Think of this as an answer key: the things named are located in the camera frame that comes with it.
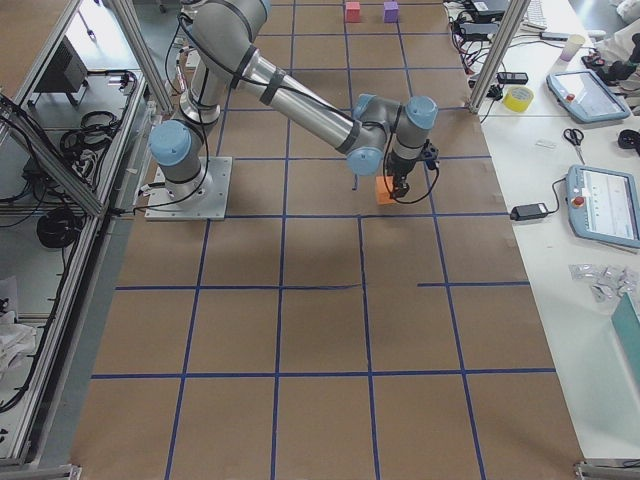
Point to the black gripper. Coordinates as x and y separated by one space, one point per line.
399 170

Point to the orange foam cube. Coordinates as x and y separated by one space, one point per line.
382 197

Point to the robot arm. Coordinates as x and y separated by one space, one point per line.
379 136

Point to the black power adapter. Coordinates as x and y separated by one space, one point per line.
528 212

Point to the yellow tape roll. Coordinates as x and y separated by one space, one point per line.
518 98

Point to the black remote phone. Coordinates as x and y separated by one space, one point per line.
512 78

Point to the purple foam cube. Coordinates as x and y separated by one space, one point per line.
390 11

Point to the pink foam cube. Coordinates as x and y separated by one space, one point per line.
352 12

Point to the grey power brick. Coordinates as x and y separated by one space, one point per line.
488 6

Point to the blue teach pendant near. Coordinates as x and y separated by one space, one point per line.
603 205

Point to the blue teach pendant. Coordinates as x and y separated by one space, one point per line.
603 205
586 97

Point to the blue teach pendant far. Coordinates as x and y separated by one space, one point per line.
586 97

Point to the bag of small parts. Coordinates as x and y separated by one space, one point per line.
606 282

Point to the lilac plastic cup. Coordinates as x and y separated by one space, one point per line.
573 44

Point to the teal box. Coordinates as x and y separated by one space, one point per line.
625 320

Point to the white cloth rag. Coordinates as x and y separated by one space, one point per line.
17 341

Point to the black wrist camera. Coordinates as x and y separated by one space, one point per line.
429 155

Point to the black handled scissors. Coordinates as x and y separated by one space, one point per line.
575 137

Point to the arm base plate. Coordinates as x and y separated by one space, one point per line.
205 197

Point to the aluminium frame post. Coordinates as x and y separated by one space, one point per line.
509 26

